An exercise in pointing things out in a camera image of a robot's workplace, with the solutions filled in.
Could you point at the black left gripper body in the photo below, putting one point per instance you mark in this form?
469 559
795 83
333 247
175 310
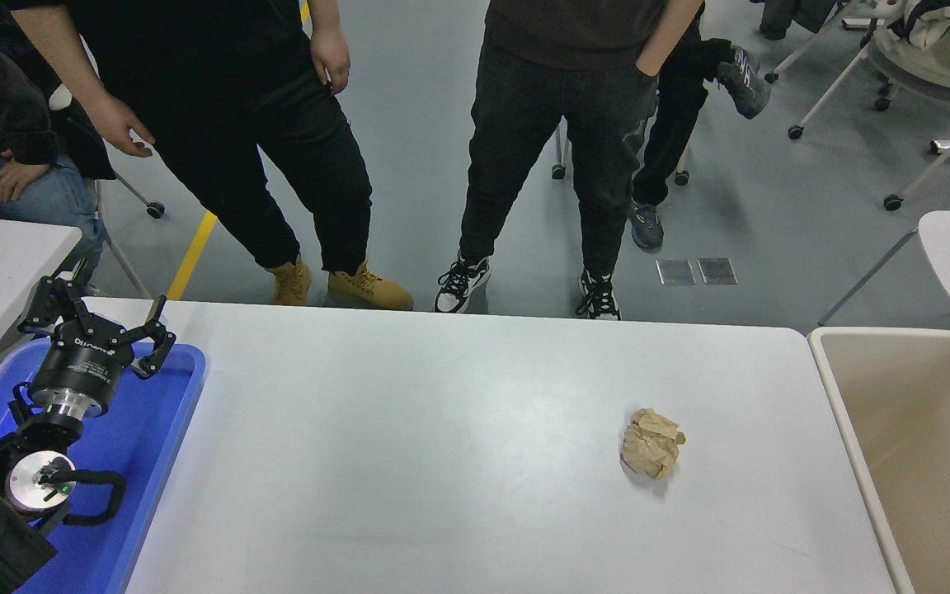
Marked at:
79 367

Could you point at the person's hand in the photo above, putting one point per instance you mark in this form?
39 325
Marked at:
20 177

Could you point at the person's right hand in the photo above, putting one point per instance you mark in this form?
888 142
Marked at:
120 125

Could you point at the person's left hand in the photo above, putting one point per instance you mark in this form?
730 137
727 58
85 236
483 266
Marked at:
331 58

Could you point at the blue plastic tray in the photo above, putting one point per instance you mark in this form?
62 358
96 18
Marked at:
153 462

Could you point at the wheeled chair with white back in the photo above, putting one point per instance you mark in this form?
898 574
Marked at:
157 209

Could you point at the crumpled tan paper ball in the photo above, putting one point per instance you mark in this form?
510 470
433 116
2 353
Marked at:
652 445

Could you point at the metal floor plate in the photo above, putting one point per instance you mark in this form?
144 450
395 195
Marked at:
676 272
717 271

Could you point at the dark bag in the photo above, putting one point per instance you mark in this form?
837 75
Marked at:
780 21

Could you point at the large pale plastic bin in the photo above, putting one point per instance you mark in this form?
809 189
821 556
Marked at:
895 429

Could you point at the beige jacket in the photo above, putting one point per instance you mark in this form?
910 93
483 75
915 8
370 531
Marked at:
937 41

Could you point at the white frame wheeled chair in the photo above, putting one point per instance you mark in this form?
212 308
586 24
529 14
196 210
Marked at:
893 202

